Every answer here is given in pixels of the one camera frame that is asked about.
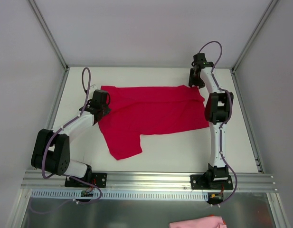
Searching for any red t-shirt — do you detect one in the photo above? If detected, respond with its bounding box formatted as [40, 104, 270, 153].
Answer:
[98, 85, 209, 160]

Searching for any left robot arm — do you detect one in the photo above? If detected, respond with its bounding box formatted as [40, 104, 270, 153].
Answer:
[31, 89, 111, 187]

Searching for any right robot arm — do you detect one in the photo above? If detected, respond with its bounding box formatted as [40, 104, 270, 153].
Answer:
[189, 53, 234, 189]

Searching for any light pink folded shirt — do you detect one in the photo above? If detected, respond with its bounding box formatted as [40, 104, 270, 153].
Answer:
[169, 216, 227, 228]

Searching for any right aluminium frame post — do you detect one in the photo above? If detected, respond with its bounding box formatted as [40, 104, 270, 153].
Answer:
[231, 0, 280, 72]

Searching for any aluminium frame post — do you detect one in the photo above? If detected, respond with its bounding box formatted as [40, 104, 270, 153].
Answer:
[27, 0, 68, 71]
[231, 0, 280, 72]

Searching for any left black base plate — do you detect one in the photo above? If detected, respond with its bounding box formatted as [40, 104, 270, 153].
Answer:
[64, 165, 107, 188]

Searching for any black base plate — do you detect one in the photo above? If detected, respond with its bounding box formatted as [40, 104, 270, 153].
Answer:
[64, 165, 107, 188]
[190, 164, 234, 190]

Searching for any aluminium front rail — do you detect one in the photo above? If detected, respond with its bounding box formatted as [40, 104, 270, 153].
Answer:
[21, 170, 278, 192]

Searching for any slotted grey cable duct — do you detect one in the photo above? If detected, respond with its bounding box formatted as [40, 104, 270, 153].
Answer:
[31, 190, 208, 201]

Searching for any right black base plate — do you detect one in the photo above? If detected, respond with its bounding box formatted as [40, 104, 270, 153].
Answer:
[190, 164, 234, 190]

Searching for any left aluminium frame post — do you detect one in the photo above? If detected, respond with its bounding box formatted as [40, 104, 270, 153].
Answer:
[27, 0, 68, 71]

